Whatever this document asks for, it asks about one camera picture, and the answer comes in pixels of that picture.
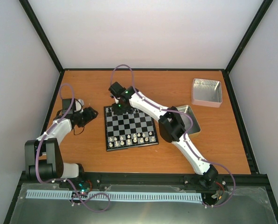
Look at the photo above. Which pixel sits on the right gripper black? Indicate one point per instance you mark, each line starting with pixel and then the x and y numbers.
pixel 118 112

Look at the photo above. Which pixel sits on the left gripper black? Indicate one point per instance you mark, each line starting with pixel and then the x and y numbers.
pixel 90 115

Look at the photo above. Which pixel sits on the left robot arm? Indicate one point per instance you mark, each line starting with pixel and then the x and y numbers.
pixel 43 160

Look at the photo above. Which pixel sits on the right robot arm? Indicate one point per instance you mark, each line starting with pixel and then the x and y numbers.
pixel 171 127

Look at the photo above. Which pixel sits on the black silver chess board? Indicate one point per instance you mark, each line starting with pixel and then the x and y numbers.
pixel 119 130

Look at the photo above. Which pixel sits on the yellow metal tin box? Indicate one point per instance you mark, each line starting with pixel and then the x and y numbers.
pixel 190 121

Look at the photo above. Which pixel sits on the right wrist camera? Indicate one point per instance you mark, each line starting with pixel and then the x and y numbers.
pixel 115 98

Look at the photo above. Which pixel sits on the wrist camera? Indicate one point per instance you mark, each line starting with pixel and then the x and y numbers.
pixel 115 98
pixel 79 103

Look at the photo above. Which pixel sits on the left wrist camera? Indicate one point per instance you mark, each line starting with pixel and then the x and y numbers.
pixel 79 103

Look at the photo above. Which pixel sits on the black aluminium frame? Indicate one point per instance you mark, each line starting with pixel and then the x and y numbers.
pixel 235 107

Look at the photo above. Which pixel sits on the light blue cable duct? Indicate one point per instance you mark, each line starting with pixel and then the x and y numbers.
pixel 116 196

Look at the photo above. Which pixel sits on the metal base plate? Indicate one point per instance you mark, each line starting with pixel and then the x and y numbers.
pixel 247 206

